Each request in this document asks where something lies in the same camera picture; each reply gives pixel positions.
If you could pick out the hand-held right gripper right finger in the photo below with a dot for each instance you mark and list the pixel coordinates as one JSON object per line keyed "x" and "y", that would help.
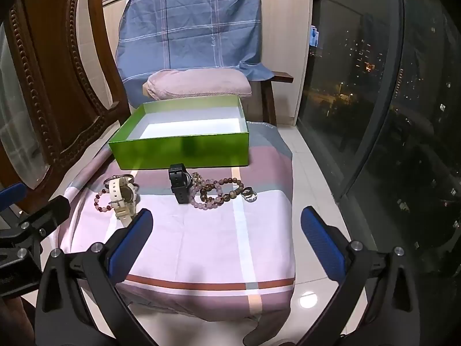
{"x": 320, "y": 238}

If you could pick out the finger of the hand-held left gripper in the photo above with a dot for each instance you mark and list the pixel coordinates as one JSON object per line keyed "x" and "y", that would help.
{"x": 10, "y": 194}
{"x": 50, "y": 212}

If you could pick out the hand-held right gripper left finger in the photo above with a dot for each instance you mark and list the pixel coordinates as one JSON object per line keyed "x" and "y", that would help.
{"x": 131, "y": 245}

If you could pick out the white wristwatch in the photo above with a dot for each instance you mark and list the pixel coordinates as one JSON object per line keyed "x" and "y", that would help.
{"x": 124, "y": 202}

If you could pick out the silver bangle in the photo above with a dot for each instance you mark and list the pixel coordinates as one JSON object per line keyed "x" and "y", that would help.
{"x": 108, "y": 180}

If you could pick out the green cardboard box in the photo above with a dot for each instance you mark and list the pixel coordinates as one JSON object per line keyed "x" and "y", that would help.
{"x": 180, "y": 151}

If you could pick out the gold charm jewelry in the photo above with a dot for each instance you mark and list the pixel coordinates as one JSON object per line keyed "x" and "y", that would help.
{"x": 196, "y": 178}

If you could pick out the pink plaid blanket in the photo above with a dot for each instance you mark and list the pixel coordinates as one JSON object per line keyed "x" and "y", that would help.
{"x": 198, "y": 241}

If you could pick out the black wristwatch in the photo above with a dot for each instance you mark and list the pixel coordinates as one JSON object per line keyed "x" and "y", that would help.
{"x": 178, "y": 187}

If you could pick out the carved wooden chair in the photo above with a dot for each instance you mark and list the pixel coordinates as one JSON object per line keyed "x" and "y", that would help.
{"x": 61, "y": 79}

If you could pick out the dark wooden armchair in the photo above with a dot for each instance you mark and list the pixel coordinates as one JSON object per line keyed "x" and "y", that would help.
{"x": 281, "y": 76}

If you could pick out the pink pillow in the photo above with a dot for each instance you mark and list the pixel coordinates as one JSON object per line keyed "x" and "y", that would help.
{"x": 198, "y": 83}

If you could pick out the dark framed glass window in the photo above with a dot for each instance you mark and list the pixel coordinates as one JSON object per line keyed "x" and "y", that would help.
{"x": 396, "y": 79}

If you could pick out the blue plaid cloth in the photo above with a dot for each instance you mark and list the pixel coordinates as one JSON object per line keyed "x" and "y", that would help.
{"x": 187, "y": 25}

